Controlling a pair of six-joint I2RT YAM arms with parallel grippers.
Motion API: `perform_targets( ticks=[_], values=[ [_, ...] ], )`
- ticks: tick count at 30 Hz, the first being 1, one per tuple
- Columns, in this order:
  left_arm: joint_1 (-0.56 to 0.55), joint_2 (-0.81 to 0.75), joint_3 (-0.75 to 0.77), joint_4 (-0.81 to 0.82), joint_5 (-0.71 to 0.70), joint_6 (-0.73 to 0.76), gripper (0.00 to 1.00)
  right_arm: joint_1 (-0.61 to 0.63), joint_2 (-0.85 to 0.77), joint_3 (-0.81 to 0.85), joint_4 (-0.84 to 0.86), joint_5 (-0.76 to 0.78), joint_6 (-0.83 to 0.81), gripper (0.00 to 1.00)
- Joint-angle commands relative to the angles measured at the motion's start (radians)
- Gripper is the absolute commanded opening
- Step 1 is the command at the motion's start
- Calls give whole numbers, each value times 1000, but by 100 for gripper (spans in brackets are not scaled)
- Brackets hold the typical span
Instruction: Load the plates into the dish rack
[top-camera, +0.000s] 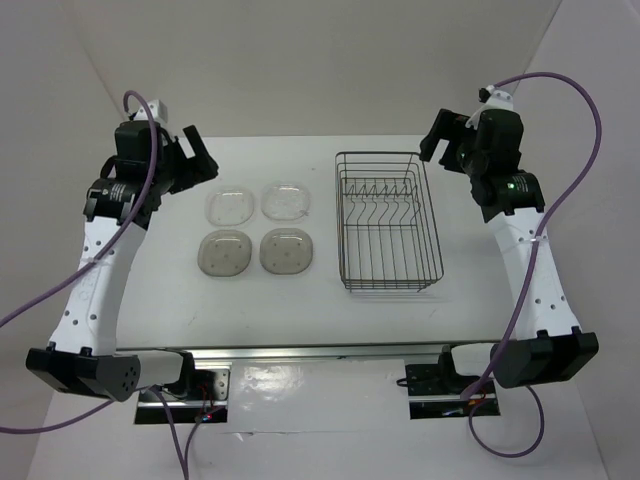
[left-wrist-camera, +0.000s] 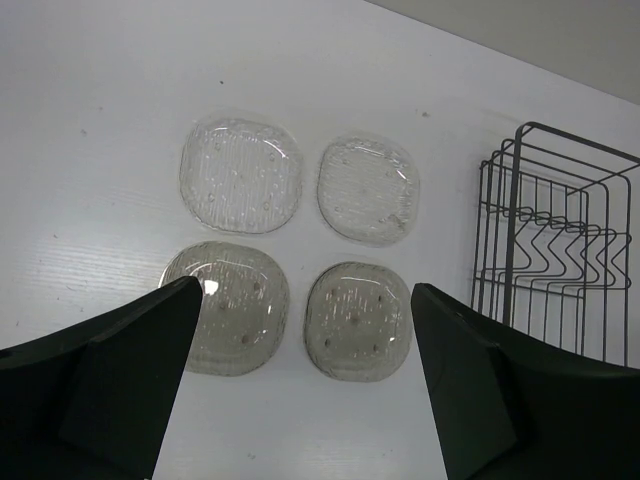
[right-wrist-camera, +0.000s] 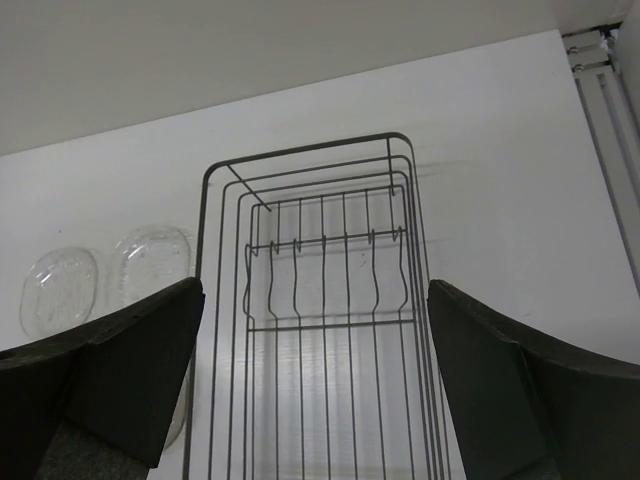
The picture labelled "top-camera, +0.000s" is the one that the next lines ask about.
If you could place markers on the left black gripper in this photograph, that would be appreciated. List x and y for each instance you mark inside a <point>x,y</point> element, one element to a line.
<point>192,173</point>

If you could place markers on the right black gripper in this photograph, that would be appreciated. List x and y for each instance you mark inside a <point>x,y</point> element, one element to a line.
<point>441,128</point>

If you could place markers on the clear plate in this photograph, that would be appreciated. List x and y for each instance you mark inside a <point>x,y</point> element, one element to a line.
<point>229,206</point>
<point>285,201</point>

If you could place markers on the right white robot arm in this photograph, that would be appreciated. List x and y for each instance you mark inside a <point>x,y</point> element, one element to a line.
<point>544,341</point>

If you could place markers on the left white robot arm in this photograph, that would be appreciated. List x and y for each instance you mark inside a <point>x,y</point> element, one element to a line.
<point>81,356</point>

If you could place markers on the smoky plate front left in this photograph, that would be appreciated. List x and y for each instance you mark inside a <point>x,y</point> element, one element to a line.
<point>224,253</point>

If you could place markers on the smoky plate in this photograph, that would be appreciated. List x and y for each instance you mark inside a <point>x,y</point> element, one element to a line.
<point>224,253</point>
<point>286,251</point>

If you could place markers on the smoky plate front right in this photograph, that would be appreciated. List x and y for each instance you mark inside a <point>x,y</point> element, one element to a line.
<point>286,251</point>

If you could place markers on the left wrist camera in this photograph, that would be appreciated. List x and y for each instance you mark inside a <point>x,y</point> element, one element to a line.
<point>159,111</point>

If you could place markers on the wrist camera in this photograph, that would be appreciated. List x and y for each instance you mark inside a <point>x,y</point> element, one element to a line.
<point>490,98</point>
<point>159,111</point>

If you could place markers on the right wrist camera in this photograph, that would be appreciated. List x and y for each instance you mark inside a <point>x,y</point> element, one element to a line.
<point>490,98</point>

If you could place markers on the metal wire dish rack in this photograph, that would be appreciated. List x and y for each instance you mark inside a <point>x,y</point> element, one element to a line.
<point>388,239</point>

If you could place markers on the aluminium rail front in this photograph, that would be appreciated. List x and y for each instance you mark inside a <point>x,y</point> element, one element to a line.
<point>405,351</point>

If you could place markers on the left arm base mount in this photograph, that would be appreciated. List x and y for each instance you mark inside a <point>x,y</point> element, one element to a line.
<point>205,400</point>

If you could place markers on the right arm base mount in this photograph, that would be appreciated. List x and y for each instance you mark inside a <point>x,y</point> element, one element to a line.
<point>434,393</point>

